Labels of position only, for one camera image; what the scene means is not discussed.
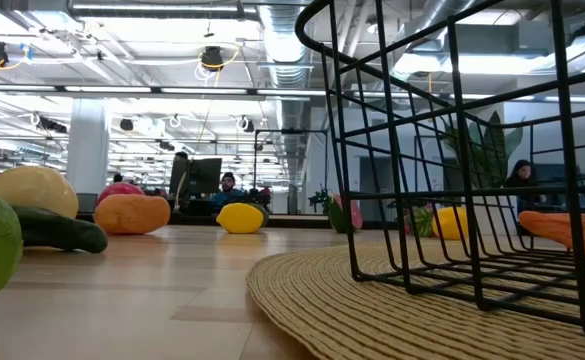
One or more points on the red watermelon slice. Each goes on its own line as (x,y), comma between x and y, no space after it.
(342,215)

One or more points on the yellow lemon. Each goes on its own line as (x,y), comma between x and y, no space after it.
(239,218)
(449,222)

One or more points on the round woven straw placemat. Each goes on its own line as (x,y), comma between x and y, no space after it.
(347,310)

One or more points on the orange fruit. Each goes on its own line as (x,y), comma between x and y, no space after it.
(132,214)

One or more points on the red apple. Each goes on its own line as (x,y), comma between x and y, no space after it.
(120,190)

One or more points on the dark green cucumber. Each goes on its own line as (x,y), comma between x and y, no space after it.
(62,232)

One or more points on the pale yellow pear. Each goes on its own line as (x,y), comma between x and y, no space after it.
(32,190)

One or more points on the orange carrot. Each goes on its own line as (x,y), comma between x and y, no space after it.
(552,230)

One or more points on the dark green avocado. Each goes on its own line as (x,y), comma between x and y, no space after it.
(264,214)

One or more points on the person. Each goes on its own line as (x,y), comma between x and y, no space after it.
(522,172)
(118,178)
(228,187)

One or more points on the black computer monitor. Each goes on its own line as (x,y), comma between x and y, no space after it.
(197,175)

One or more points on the green plant in white pot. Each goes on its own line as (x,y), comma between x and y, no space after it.
(492,150)

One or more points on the grey laptop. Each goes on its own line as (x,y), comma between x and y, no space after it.
(87,202)

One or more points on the white structural column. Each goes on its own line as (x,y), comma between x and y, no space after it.
(88,150)

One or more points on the silver ventilation duct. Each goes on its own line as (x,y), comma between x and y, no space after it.
(284,40)

